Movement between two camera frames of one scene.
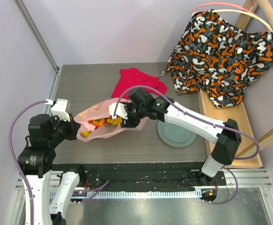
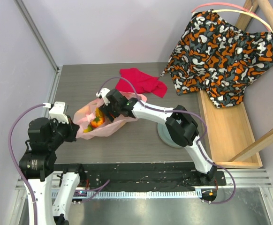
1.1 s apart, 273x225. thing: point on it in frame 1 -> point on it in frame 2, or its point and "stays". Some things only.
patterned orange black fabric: x=213 y=55 stays
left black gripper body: x=63 y=129 stays
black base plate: x=146 y=176 stays
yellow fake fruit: x=86 y=133 -> x=89 y=129
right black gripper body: x=129 y=116 -> x=109 y=110
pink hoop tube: x=223 y=3 stays
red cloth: x=129 y=78 stays
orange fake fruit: x=116 y=122 -> x=98 y=113
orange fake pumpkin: x=98 y=122 stays
